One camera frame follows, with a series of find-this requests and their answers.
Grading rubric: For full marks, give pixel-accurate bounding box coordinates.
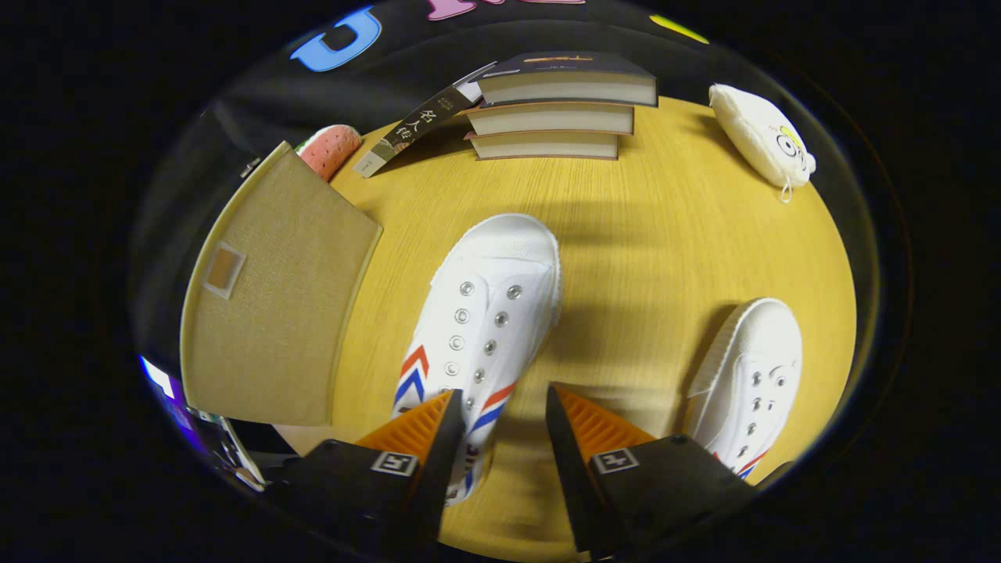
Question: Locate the beige fabric storage box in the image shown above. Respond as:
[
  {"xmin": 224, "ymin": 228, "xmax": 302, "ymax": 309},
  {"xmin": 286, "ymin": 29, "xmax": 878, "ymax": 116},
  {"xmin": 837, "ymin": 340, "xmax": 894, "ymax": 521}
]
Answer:
[{"xmin": 180, "ymin": 141, "xmax": 384, "ymax": 428}]

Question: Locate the white portrait cover book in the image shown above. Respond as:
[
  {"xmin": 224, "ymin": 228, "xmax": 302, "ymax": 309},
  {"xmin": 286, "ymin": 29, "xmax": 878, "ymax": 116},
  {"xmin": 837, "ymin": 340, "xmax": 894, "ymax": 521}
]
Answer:
[{"xmin": 352, "ymin": 61, "xmax": 499, "ymax": 179}]

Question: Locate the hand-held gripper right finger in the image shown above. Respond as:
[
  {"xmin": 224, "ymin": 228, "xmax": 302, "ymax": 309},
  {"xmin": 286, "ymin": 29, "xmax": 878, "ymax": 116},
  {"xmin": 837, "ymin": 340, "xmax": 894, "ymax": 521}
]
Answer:
[{"xmin": 545, "ymin": 382, "xmax": 763, "ymax": 560}]

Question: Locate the black cover book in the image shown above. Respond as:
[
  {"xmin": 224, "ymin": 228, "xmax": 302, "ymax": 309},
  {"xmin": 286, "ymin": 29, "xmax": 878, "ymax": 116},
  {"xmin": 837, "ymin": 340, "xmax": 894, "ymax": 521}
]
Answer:
[{"xmin": 477, "ymin": 51, "xmax": 659, "ymax": 108}]

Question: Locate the brown cover book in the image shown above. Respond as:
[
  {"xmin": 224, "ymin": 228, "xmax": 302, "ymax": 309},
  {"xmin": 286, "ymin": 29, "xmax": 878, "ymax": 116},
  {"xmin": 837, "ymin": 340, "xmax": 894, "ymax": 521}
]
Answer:
[
  {"xmin": 465, "ymin": 131, "xmax": 620, "ymax": 161},
  {"xmin": 465, "ymin": 102, "xmax": 636, "ymax": 138}
]

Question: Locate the white canvas shoe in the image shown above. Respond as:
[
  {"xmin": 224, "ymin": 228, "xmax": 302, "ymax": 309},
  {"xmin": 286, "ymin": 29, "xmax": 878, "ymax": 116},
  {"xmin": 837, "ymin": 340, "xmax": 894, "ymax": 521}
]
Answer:
[
  {"xmin": 391, "ymin": 213, "xmax": 564, "ymax": 507},
  {"xmin": 682, "ymin": 297, "xmax": 804, "ymax": 479}
]

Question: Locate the watermelon slice plush toy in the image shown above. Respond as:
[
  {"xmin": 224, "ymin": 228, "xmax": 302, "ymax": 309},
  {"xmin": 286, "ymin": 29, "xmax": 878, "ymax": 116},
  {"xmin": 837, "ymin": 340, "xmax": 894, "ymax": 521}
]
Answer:
[{"xmin": 296, "ymin": 124, "xmax": 364, "ymax": 182}]

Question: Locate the white plush pouch with eyes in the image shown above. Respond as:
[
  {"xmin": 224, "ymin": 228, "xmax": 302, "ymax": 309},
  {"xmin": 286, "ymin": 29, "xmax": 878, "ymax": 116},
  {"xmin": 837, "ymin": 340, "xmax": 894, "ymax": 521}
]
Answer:
[{"xmin": 709, "ymin": 83, "xmax": 817, "ymax": 204}]

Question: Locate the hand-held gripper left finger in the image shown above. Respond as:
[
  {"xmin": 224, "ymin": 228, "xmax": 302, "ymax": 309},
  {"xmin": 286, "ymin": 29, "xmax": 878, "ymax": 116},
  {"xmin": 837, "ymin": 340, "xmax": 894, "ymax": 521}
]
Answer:
[{"xmin": 266, "ymin": 389, "xmax": 467, "ymax": 560}]

